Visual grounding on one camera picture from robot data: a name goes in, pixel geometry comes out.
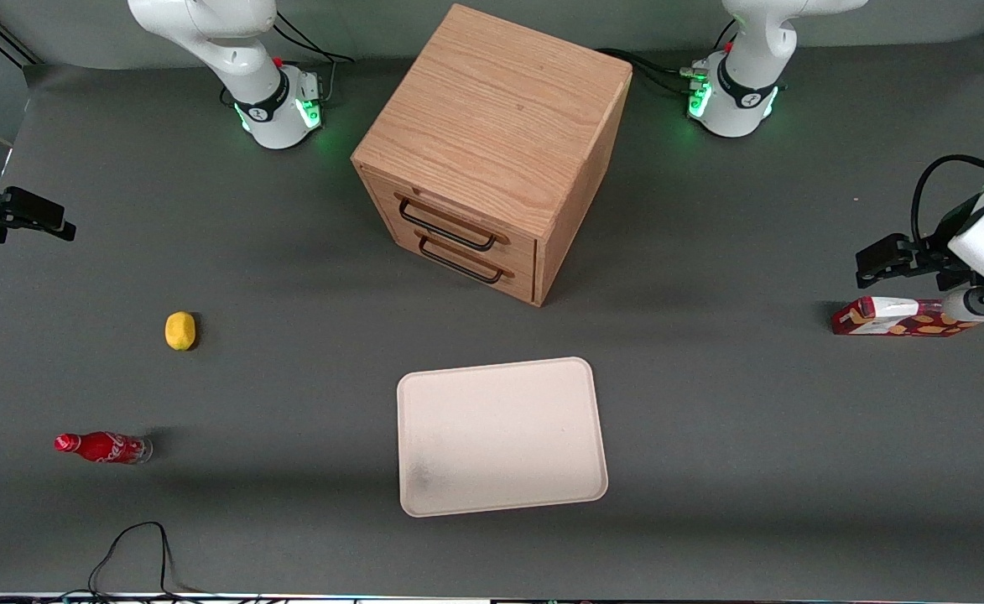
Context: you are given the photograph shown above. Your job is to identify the red coke bottle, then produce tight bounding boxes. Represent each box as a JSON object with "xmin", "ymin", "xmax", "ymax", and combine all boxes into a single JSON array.
[{"xmin": 54, "ymin": 431, "xmax": 154, "ymax": 466}]

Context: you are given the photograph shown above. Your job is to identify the beige rectangular tray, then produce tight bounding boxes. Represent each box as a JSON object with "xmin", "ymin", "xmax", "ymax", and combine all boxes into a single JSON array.
[{"xmin": 397, "ymin": 357, "xmax": 609, "ymax": 518}]

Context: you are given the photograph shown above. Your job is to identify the red snack box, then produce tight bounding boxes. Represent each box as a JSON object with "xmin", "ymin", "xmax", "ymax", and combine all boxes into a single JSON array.
[{"xmin": 831, "ymin": 296, "xmax": 981, "ymax": 337}]

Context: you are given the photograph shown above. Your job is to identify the yellow lemon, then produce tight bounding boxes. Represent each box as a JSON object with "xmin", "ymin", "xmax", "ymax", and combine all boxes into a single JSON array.
[{"xmin": 164, "ymin": 311, "xmax": 197, "ymax": 351}]

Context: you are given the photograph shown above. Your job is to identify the wooden drawer cabinet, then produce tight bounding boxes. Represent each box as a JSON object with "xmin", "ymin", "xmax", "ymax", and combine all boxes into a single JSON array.
[{"xmin": 351, "ymin": 3, "xmax": 633, "ymax": 308}]

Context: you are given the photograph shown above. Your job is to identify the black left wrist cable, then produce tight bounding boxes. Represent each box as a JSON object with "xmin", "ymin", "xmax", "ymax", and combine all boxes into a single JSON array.
[{"xmin": 911, "ymin": 154, "xmax": 984, "ymax": 246}]

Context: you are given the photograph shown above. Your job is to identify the black left base cables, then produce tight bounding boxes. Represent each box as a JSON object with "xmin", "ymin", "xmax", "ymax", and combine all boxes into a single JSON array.
[{"xmin": 596, "ymin": 48, "xmax": 698, "ymax": 95}]

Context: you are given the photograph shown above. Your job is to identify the thin black looped cable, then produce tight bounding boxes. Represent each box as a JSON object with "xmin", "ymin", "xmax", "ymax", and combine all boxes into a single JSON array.
[{"xmin": 89, "ymin": 521, "xmax": 207, "ymax": 599}]

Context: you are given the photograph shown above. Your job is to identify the black right base cable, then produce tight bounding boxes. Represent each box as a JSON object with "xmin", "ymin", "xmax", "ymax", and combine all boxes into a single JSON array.
[{"xmin": 272, "ymin": 10, "xmax": 357, "ymax": 106}]

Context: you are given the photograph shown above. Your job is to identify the black wire drawer handle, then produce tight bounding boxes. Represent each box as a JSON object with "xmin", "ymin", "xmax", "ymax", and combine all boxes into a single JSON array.
[
  {"xmin": 414, "ymin": 231, "xmax": 515, "ymax": 284},
  {"xmin": 394, "ymin": 193, "xmax": 511, "ymax": 253}
]

